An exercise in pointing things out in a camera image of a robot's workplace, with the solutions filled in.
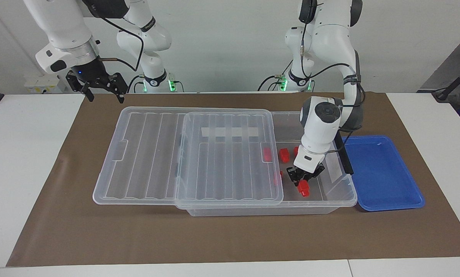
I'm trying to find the blue plastic tray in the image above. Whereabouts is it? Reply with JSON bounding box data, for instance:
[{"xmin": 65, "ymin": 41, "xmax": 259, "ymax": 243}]
[{"xmin": 342, "ymin": 135, "xmax": 426, "ymax": 212}]

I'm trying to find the clear ribbed box lid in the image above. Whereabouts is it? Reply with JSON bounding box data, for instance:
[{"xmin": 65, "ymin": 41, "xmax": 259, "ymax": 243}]
[{"xmin": 92, "ymin": 106, "xmax": 285, "ymax": 210}]

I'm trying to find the black box latch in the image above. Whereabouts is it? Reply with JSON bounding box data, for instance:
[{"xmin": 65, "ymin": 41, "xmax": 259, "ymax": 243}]
[{"xmin": 333, "ymin": 134, "xmax": 355, "ymax": 176}]

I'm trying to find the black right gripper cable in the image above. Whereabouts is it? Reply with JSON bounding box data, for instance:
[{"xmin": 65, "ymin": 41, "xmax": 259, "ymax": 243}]
[{"xmin": 98, "ymin": 15, "xmax": 145, "ymax": 72}]

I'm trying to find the white wall socket box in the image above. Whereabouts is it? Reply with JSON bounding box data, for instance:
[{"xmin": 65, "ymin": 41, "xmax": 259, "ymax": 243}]
[{"xmin": 24, "ymin": 74, "xmax": 67, "ymax": 95}]

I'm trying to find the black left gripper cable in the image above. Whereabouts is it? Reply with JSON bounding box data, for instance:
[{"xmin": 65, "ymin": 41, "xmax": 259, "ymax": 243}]
[{"xmin": 300, "ymin": 0, "xmax": 366, "ymax": 109}]

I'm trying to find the clear plastic storage box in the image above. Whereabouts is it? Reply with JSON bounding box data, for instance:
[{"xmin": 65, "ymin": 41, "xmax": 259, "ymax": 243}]
[{"xmin": 175, "ymin": 110, "xmax": 358, "ymax": 217}]

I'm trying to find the black base cable bundle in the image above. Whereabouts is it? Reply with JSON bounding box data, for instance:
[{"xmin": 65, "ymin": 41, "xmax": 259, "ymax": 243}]
[
  {"xmin": 257, "ymin": 58, "xmax": 293, "ymax": 92},
  {"xmin": 127, "ymin": 74, "xmax": 185, "ymax": 94}
]

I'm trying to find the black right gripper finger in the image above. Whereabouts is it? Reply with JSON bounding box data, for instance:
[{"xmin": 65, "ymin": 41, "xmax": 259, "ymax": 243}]
[
  {"xmin": 112, "ymin": 72, "xmax": 129, "ymax": 104},
  {"xmin": 65, "ymin": 72, "xmax": 96, "ymax": 103}
]

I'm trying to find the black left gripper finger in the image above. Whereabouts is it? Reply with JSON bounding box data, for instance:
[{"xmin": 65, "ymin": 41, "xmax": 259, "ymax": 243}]
[
  {"xmin": 286, "ymin": 167, "xmax": 301, "ymax": 188},
  {"xmin": 306, "ymin": 165, "xmax": 326, "ymax": 185}
]

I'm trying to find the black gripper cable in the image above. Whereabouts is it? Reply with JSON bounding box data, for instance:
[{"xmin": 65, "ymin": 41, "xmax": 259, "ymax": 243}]
[
  {"xmin": 300, "ymin": 0, "xmax": 366, "ymax": 109},
  {"xmin": 98, "ymin": 15, "xmax": 145, "ymax": 72}
]

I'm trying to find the brown table mat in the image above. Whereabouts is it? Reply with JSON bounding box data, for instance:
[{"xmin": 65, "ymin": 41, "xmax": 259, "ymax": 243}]
[{"xmin": 6, "ymin": 92, "xmax": 460, "ymax": 268}]

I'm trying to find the black tripod stand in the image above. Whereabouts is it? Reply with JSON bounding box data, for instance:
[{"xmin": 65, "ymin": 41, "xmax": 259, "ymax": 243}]
[{"xmin": 432, "ymin": 61, "xmax": 460, "ymax": 103}]

